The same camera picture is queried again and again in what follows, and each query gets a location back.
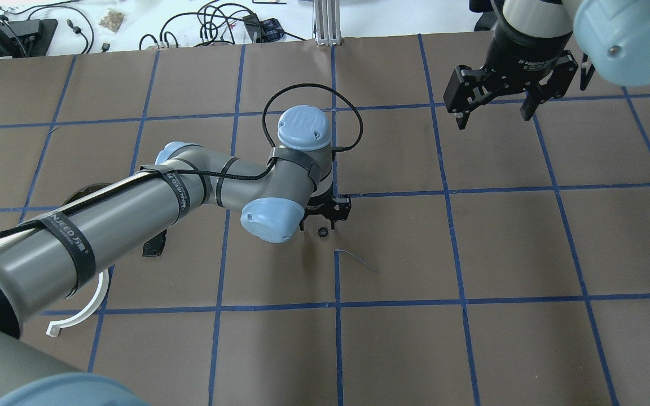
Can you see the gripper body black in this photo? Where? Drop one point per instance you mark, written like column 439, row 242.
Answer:
column 332, row 211
column 519, row 59

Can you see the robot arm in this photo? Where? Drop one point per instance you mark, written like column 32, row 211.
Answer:
column 611, row 38
column 54, row 255

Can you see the black brake pad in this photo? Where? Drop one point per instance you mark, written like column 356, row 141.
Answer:
column 155, row 246

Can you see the green curved brake shoe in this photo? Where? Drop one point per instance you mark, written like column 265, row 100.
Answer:
column 85, row 191

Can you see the black box on table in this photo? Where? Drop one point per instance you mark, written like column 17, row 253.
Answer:
column 32, row 36

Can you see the aluminium frame post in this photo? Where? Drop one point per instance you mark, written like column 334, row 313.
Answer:
column 327, row 27

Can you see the white curved plastic bracket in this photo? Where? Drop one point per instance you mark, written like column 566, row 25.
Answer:
column 96, row 301

